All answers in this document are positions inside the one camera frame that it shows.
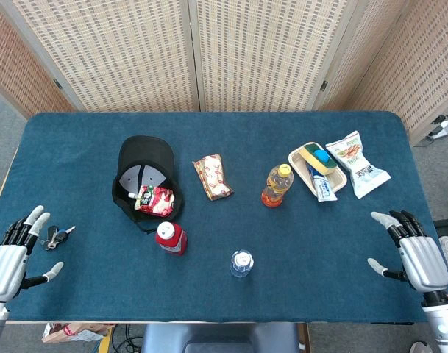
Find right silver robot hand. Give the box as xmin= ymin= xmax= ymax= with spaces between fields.
xmin=367 ymin=210 xmax=448 ymax=295

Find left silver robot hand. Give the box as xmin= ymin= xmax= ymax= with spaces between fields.
xmin=0 ymin=204 xmax=65 ymax=303

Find orange juice bottle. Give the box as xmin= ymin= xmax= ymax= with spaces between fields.
xmin=260 ymin=163 xmax=294 ymax=209

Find red bottle white cap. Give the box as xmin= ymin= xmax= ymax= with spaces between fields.
xmin=155 ymin=221 xmax=188 ymax=257

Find clear water bottle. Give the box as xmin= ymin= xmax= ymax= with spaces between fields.
xmin=230 ymin=249 xmax=255 ymax=279

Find bunch of keys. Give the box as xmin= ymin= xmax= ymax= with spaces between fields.
xmin=35 ymin=224 xmax=77 ymax=252

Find brown paper bag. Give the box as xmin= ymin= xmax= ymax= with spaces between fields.
xmin=41 ymin=321 xmax=116 ymax=345

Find white snack bag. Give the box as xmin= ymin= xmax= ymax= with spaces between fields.
xmin=325 ymin=130 xmax=392 ymax=200

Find white blue toothpaste tube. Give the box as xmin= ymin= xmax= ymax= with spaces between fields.
xmin=306 ymin=164 xmax=338 ymax=203

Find yellow green sponge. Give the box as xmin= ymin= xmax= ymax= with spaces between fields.
xmin=299 ymin=143 xmax=341 ymax=176

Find beige plastic tray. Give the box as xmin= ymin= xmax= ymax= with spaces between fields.
xmin=288 ymin=141 xmax=348 ymax=196

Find red drink pouch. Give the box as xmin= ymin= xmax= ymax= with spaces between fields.
xmin=127 ymin=185 xmax=176 ymax=216

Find black baseball cap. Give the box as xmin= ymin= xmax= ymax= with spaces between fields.
xmin=111 ymin=135 xmax=185 ymax=235

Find blue table cloth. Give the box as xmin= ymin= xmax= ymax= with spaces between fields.
xmin=0 ymin=111 xmax=448 ymax=324

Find red white snack packet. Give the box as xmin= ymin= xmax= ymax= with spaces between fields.
xmin=192 ymin=154 xmax=234 ymax=202

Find woven folding screen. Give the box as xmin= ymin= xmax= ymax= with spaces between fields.
xmin=0 ymin=0 xmax=448 ymax=146

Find black floor cables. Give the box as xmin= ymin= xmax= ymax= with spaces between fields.
xmin=109 ymin=323 xmax=146 ymax=353

